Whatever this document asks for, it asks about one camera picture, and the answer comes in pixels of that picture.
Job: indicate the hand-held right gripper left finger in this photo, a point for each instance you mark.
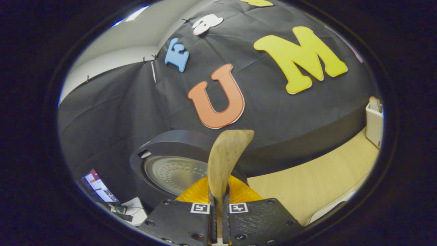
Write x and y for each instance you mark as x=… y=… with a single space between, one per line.
x=177 y=222

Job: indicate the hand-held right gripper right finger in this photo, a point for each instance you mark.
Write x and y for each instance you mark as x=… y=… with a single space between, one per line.
x=259 y=222

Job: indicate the grey silver rice cooker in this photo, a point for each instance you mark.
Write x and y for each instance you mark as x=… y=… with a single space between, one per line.
x=174 y=174

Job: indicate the wooden spoon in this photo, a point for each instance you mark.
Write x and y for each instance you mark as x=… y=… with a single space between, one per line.
x=225 y=153

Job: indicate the white side table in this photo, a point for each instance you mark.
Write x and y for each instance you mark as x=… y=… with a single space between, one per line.
x=136 y=208

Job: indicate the black keyboard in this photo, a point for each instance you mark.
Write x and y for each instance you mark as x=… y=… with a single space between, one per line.
x=125 y=217

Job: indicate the small green desk object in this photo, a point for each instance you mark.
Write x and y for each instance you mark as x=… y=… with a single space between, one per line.
x=119 y=208

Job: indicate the computer monitor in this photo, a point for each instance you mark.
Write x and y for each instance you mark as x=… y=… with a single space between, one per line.
x=100 y=188

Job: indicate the black backdrop cloth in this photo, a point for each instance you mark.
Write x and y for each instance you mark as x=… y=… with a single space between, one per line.
x=290 y=119

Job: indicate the white toaster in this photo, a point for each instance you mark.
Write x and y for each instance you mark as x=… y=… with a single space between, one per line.
x=374 y=126

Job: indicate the brown bread slice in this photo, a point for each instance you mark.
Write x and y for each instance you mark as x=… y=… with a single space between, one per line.
x=375 y=104

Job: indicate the ceiling light panel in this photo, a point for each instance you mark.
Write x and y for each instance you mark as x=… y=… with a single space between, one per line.
x=135 y=14

